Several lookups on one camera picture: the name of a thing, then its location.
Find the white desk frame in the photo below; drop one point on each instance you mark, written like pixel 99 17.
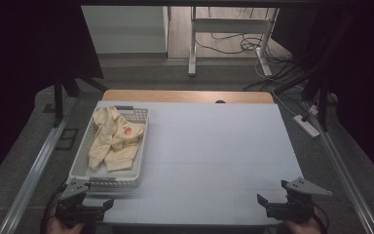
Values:
pixel 230 25

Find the cream garment with orange patch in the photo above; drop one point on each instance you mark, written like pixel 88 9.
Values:
pixel 110 143

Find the person's left hand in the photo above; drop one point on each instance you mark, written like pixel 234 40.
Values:
pixel 61 228

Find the aluminium rail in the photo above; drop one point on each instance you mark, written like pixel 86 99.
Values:
pixel 35 169
pixel 344 175

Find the white table mat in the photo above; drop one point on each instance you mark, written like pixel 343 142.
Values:
pixel 214 156

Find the white plastic basket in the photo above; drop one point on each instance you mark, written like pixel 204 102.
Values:
pixel 78 169

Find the black curtain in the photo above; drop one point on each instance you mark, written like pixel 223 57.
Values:
pixel 29 65
pixel 366 81

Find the white cabinet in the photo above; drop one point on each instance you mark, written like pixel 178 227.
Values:
pixel 123 29

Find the white power strip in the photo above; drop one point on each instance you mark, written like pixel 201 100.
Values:
pixel 306 126

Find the black floor plate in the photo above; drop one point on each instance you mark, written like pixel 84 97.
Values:
pixel 67 139

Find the wooden table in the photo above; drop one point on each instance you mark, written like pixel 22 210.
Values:
pixel 181 96

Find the black metal stand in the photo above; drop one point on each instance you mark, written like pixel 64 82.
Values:
pixel 61 94
pixel 319 97

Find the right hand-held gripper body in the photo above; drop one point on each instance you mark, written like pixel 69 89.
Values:
pixel 292 209

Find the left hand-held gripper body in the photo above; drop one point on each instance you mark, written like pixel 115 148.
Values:
pixel 78 211

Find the person's right hand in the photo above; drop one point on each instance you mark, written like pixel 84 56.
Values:
pixel 303 227

